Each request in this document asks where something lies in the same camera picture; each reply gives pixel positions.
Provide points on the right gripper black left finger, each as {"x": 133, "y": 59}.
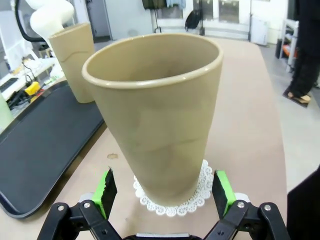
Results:
{"x": 107, "y": 197}

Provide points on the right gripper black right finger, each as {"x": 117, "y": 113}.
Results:
{"x": 220, "y": 195}

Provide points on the white lace paper coaster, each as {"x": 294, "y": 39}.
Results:
{"x": 172, "y": 211}

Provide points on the tall beige cup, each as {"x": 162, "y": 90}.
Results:
{"x": 75, "y": 75}
{"x": 155, "y": 125}

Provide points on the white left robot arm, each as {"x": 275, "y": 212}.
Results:
{"x": 50, "y": 17}

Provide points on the black plastic tray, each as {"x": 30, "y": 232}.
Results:
{"x": 45, "y": 150}

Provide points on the dark floor mat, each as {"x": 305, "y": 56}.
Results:
{"x": 303, "y": 103}

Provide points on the yellow tool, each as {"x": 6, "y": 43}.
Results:
{"x": 32, "y": 88}

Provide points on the pale green object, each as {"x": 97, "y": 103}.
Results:
{"x": 4, "y": 112}

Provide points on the white workbench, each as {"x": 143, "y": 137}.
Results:
{"x": 42, "y": 66}

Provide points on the black keyboard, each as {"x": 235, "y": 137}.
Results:
{"x": 8, "y": 84}

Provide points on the person in patterned skirt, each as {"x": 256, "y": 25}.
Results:
{"x": 303, "y": 62}

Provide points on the orange item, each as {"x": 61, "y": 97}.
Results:
{"x": 287, "y": 51}

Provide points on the wooden stool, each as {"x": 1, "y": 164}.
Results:
{"x": 45, "y": 51}

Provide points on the white air purifier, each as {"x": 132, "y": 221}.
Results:
{"x": 260, "y": 32}

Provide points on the thin black pole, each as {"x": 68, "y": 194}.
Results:
{"x": 249, "y": 22}

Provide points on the black backpack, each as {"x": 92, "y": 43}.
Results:
{"x": 193, "y": 20}

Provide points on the grey door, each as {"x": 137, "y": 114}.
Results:
{"x": 98, "y": 20}

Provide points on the black stand pole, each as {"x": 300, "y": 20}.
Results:
{"x": 201, "y": 17}

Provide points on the white shelf rack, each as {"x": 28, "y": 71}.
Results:
{"x": 291, "y": 25}

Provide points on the dark hanging jacket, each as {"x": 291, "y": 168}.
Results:
{"x": 153, "y": 3}

